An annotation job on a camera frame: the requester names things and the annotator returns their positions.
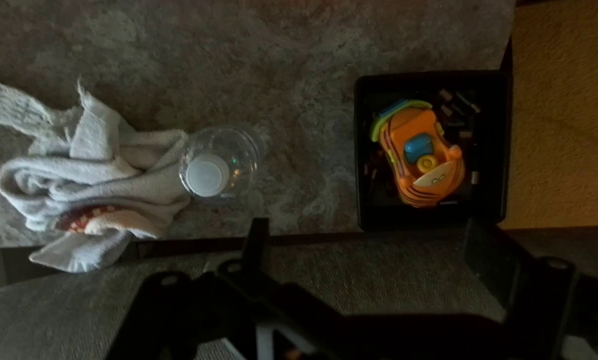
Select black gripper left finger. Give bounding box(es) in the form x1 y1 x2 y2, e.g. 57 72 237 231
104 216 354 360

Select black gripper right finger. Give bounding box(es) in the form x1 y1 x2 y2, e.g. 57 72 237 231
461 218 598 360

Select orange toy car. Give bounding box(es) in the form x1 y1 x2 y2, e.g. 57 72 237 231
367 97 468 210

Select black box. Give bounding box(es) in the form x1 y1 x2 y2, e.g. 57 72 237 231
351 37 515 231

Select clear plastic water bottle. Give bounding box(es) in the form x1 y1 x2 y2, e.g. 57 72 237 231
176 122 269 202

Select grey-brown sofa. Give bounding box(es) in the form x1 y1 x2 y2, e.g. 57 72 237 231
0 227 580 360

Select white crumpled cloth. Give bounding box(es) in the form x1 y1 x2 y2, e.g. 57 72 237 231
0 72 194 275

